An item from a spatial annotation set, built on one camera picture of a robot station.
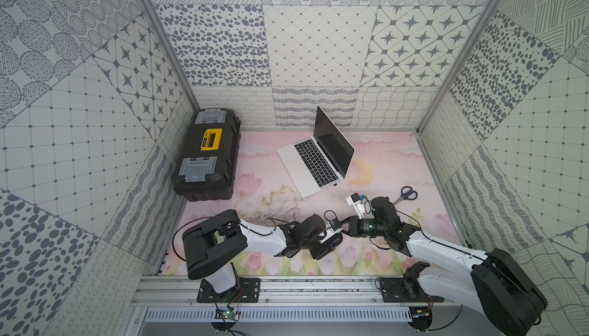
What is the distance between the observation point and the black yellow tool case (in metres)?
0.85

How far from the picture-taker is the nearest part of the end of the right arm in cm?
73

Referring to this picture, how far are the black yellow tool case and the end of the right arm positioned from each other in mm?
490

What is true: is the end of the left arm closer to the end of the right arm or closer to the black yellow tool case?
the end of the right arm
